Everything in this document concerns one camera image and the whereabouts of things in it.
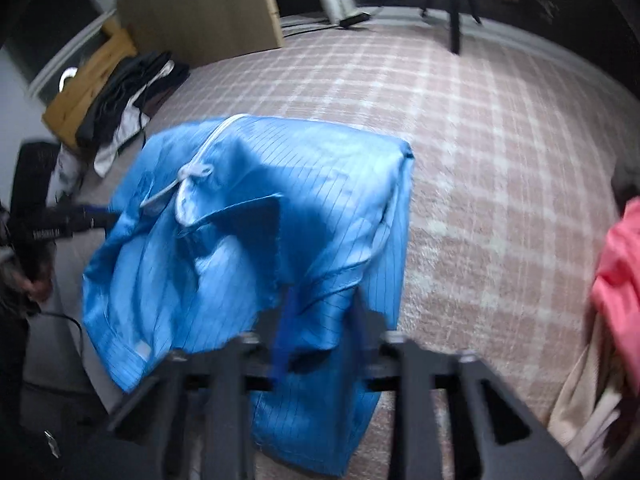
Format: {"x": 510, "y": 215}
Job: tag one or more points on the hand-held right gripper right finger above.
{"x": 360, "y": 330}

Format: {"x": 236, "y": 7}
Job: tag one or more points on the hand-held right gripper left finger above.
{"x": 280, "y": 355}

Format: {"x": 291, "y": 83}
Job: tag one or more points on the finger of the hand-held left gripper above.
{"x": 100, "y": 219}

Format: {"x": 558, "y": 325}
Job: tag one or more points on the blue pinstriped coat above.
{"x": 300, "y": 200}

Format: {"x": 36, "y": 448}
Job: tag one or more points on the black clothes pile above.
{"x": 130, "y": 80}

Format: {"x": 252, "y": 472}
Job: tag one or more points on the person's left hand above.
{"x": 40, "y": 287}

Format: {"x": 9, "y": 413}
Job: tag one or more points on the yellow cardboard box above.
{"x": 75, "y": 100}

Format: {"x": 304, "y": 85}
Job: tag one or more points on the white plastic hook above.
{"x": 64, "y": 80}

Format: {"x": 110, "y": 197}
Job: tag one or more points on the pink plaid blanket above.
{"x": 500, "y": 185}

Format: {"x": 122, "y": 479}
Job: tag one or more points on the black zipped jacket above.
{"x": 30, "y": 410}

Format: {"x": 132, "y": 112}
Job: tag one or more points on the beige garment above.
{"x": 580, "y": 400}

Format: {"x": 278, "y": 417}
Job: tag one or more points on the light wooden board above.
{"x": 200, "y": 5}

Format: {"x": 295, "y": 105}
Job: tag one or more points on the pink garment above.
{"x": 620, "y": 270}

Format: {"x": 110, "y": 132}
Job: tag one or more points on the black power adapter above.
{"x": 354, "y": 20}

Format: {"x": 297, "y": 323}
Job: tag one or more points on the black tripod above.
{"x": 455, "y": 20}

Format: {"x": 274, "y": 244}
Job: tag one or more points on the white window frame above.
{"x": 70, "y": 55}

